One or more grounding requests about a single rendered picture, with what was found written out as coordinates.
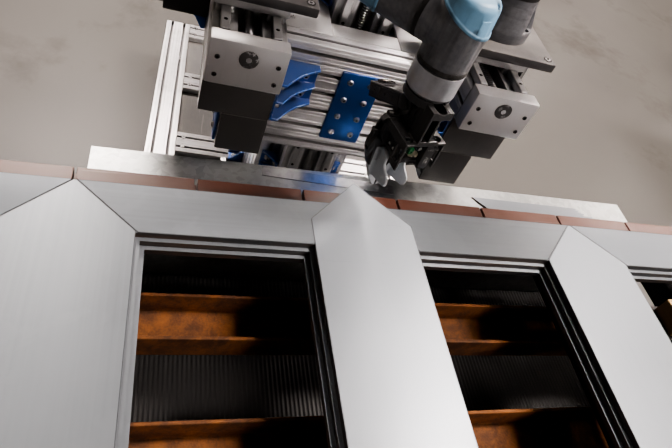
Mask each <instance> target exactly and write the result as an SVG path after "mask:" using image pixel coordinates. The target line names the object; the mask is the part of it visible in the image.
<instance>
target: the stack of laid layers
mask: <svg viewBox="0 0 672 448"><path fill-rule="evenodd" d="M135 231H136V230H135ZM419 253H420V257H421V260H422V263H423V267H424V270H437V271H455V272H472V273H490V274H508V275H525V276H537V278H538V281H539V283H540V285H541V287H542V289H543V292H544V294H545V296H546V298H547V300H548V303H549V305H550V307H551V309H552V311H553V314H554V316H555V318H556V320H557V322H558V325H559V327H560V329H561V331H562V333H563V336H564V338H565V340H566V342H567V344H568V347H569V349H570V351H571V353H572V355H573V358H574V360H575V362H576V364H577V366H578V368H579V371H580V373H581V375H582V377H583V379H584V382H585V384H586V386H587V388H588V390H589V393H590V395H591V397H592V399H593V401H594V404H595V406H596V408H597V410H598V412H599V415H600V417H601V419H602V421H603V423H604V426H605V428H606V430H607V432H608V434H609V437H610V439H611V441H612V443H613V445H614V448H639V446H638V444H637V442H636V439H635V437H634V435H633V433H632V431H631V429H630V427H629V425H628V423H627V421H626V419H625V417H624V415H623V413H622V410H621V408H620V406H619V404H618V402H617V400H616V398H615V396H614V394H613V392H612V390H611V388H610V386H609V384H608V381H607V379H606V377H605V375H604V373H603V371H602V369H601V367H600V365H599V363H598V361H597V359H596V357H595V355H594V352H593V350H592V348H591V346H590V344H589V342H588V340H587V338H586V336H585V334H584V332H583V330H582V328H581V326H580V323H579V321H578V319H577V317H576V315H575V313H574V311H573V309H572V307H571V305H570V303H569V301H568V299H567V297H566V294H565V292H564V290H563V288H562V286H561V284H560V282H559V280H558V278H557V276H556V274H555V272H554V270H553V268H552V265H551V263H550V261H549V259H548V260H535V259H520V258H505V257H491V256H476V255H461V254H447V253H432V252H420V251H419ZM144 254H155V255H173V256H191V257H208V258H226V259H243V260H261V261H279V262H296V263H302V264H303V271H304V278H305V285H306V293H307V300H308V307H309V314H310V321H311V329H312V336H313V343H314V350H315V357H316V364H317V372H318V379H319V386H320V393H321V400H322V408H323V415H324V422H325V429H326V436H327V444H328V448H348V445H347V439H346V433H345V427H344V421H343V414H342V408H341V402H340V396H339V390H338V383H337V377H336V371H335V365H334V359H333V352H332V346H331V340H330V334H329V328H328V321H327V315H326V309H325V303H324V296H323V290H322V284H321V277H320V271H319V265H318V258H317V252H316V246H315V243H314V244H300V243H285V242H271V241H256V240H241V239H227V238H212V237H197V236H183V235H168V234H153V233H139V232H137V231H136V233H135V244H134V254H133V264H132V275H131V285H130V296H129V306H128V316H127V327H126V337H125V348H124V358H123V368H122V379H121V389H120V400H119V410H118V420H117V431H116V441H115V448H128V444H129V432H130V419H131V407H132V395H133V383H134V370H135V358H136V346H137V333H138V321H139V309H140V297H141V284H142V272H143V260H144ZM626 266H627V265H626ZM627 267H628V269H629V271H630V273H631V274H632V276H633V278H634V279H635V281H636V282H649V283H666V284H672V269H667V268H652V267H637V266H627Z"/></svg>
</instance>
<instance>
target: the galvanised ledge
mask: <svg viewBox="0 0 672 448"><path fill-rule="evenodd" d="M262 166H267V165H258V164H249V163H240V162H231V161H222V160H213V159H204V158H196V157H187V156H178V155H169V154H160V153H151V152H142V151H133V150H124V149H115V148H107V147H98V146H91V150H90V156H89V161H88V167H87V168H92V169H102V170H112V171H122V172H131V173H141V174H151V175H161V176H171V177H181V178H191V179H194V185H197V180H198V179H201V180H211V181H221V182H231V183H241V184H251V185H261V186H271V187H281V188H291V189H301V195H302V192H303V190H311V191H321V192H331V193H342V192H343V191H345V190H346V189H347V188H343V187H336V186H329V185H323V184H316V183H309V182H302V181H296V180H289V179H282V178H276V177H269V176H262ZM267 167H274V168H280V169H287V170H293V171H299V172H306V173H312V174H319V175H325V176H332V177H338V178H345V179H351V180H358V181H364V182H370V180H369V178H368V177H365V176H356V175H347V174H338V173H329V172H320V171H311V170H302V169H293V168H285V167H276V166H267ZM386 185H390V186H392V187H393V191H394V195H389V194H383V193H376V192H369V191H365V192H366V193H367V194H369V195H370V196H373V197H383V198H391V199H395V201H397V199H401V200H410V201H420V202H430V203H440V204H450V205H460V206H470V207H479V208H480V209H481V208H483V207H482V206H480V205H479V204H477V203H476V202H475V201H474V200H473V199H471V198H472V197H476V198H485V199H494V200H503V201H511V202H520V203H529V204H538V205H547V206H555V207H564V208H573V209H576V210H575V211H578V212H579V213H581V214H584V215H583V216H586V217H592V219H600V220H610V221H620V222H624V223H625V222H627V220H626V219H625V217H624V216H623V214H622V212H621V211H620V209H619V208H618V206H617V205H614V204H605V203H596V202H587V201H578V200H569V199H560V198H552V197H543V196H534V195H525V194H516V193H507V192H498V191H489V190H480V189H471V188H463V187H454V186H445V185H436V184H427V183H418V182H409V181H406V183H405V184H403V185H400V184H399V183H398V182H396V181H395V180H391V179H388V181H387V184H386Z"/></svg>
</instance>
